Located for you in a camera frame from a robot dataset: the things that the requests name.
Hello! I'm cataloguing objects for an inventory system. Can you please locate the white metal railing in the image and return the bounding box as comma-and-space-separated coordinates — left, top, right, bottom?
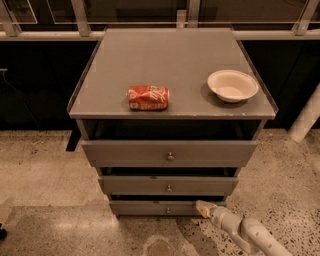
0, 0, 320, 40

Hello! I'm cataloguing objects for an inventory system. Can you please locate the grey top drawer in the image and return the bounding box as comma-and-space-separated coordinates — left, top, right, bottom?
82, 140, 257, 168

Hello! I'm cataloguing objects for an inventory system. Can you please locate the grey drawer cabinet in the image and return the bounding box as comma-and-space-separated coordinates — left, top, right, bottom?
68, 28, 277, 205

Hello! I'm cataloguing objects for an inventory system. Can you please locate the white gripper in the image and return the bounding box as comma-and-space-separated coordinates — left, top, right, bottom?
196, 200, 242, 234

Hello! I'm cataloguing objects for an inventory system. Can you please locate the dark object at floor edge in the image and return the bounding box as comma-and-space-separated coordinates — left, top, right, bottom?
0, 223, 7, 240

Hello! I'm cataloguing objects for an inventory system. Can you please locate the white paper bowl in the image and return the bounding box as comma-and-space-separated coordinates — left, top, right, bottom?
207, 70, 259, 103

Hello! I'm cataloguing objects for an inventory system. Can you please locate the grey drawer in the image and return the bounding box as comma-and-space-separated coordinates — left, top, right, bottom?
82, 140, 257, 168
98, 176, 238, 196
110, 200, 200, 216

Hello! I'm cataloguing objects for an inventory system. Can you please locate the grey bottom drawer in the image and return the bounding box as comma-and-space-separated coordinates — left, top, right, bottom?
110, 200, 200, 216

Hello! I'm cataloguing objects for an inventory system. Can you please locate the crushed orange soda can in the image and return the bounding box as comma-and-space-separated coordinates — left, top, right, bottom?
127, 85, 170, 111

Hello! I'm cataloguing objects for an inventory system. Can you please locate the grey middle drawer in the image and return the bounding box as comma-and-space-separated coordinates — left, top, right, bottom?
98, 176, 238, 196

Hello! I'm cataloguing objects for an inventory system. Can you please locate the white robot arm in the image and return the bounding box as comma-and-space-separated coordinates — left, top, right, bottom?
195, 200, 293, 256

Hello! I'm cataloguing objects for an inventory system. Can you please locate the white diagonal post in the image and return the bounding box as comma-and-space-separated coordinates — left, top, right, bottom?
288, 83, 320, 143

